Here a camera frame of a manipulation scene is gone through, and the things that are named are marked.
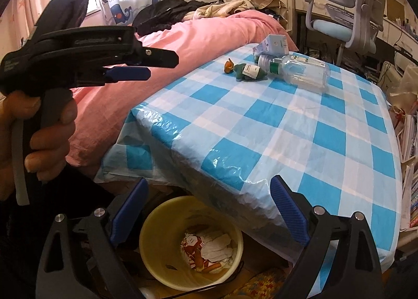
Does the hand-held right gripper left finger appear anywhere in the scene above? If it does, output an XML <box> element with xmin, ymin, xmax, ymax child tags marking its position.
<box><xmin>34</xmin><ymin>178</ymin><xmax>149</xmax><ymax>299</ymax></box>

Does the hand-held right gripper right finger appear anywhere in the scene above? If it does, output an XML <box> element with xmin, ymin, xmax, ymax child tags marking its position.
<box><xmin>270</xmin><ymin>174</ymin><xmax>383</xmax><ymax>299</ymax></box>

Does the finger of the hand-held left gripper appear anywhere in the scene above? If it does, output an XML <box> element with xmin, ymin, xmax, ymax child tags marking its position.
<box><xmin>98</xmin><ymin>67</ymin><xmax>151</xmax><ymax>85</ymax></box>
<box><xmin>131</xmin><ymin>33</ymin><xmax>179</xmax><ymax>68</ymax></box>

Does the yellow plastic bin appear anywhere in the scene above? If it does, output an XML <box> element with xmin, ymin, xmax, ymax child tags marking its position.
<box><xmin>139</xmin><ymin>196</ymin><xmax>245</xmax><ymax>291</ymax></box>

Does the white printed paper packet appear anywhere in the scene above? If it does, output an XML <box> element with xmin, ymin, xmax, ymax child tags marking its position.
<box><xmin>201</xmin><ymin>233</ymin><xmax>234</xmax><ymax>262</ymax></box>

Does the orange peel with stem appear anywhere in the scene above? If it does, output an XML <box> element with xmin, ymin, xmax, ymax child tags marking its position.
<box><xmin>196</xmin><ymin>261</ymin><xmax>223</xmax><ymax>273</ymax></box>

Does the person's left hand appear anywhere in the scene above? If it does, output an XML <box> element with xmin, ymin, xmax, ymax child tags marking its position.
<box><xmin>0</xmin><ymin>90</ymin><xmax>78</xmax><ymax>202</ymax></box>

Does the pink blanket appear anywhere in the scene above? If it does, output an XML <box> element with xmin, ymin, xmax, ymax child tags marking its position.
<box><xmin>65</xmin><ymin>10</ymin><xmax>299</xmax><ymax>169</ymax></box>

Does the black clothing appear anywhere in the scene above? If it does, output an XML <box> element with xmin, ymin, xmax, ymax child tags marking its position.
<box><xmin>132</xmin><ymin>0</ymin><xmax>210</xmax><ymax>37</ymax></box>

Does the red white crumpled packet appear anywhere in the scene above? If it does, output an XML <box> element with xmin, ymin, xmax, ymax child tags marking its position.
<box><xmin>181</xmin><ymin>234</ymin><xmax>210</xmax><ymax>270</ymax></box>

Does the beige clothing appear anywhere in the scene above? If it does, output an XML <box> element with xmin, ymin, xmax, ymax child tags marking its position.
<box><xmin>183</xmin><ymin>0</ymin><xmax>253</xmax><ymax>20</ymax></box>

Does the colourful patterned mat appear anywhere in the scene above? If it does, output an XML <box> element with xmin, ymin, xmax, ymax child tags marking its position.
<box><xmin>229</xmin><ymin>266</ymin><xmax>294</xmax><ymax>299</ymax></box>

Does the green toy with orange piece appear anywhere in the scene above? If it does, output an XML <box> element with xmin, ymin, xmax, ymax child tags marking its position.
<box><xmin>233</xmin><ymin>62</ymin><xmax>268</xmax><ymax>82</ymax></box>

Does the blue checked tablecloth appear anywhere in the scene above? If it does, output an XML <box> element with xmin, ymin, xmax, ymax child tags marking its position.
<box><xmin>95</xmin><ymin>43</ymin><xmax>403</xmax><ymax>296</ymax></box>

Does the white blue carton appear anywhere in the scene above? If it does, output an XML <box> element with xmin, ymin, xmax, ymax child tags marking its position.
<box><xmin>252</xmin><ymin>34</ymin><xmax>288</xmax><ymax>58</ymax></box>

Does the stack of books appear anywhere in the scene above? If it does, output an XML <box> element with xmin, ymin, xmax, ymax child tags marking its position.
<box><xmin>393</xmin><ymin>106</ymin><xmax>418</xmax><ymax>231</ymax></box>

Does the clear plastic bottle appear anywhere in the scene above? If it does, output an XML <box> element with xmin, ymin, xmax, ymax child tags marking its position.
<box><xmin>258</xmin><ymin>54</ymin><xmax>331</xmax><ymax>95</ymax></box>

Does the clear plastic bag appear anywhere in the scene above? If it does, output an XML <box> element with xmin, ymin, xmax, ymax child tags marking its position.
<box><xmin>388</xmin><ymin>67</ymin><xmax>418</xmax><ymax>108</ymax></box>

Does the grey blue desk chair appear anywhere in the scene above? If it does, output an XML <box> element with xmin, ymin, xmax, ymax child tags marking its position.
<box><xmin>302</xmin><ymin>0</ymin><xmax>387</xmax><ymax>68</ymax></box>

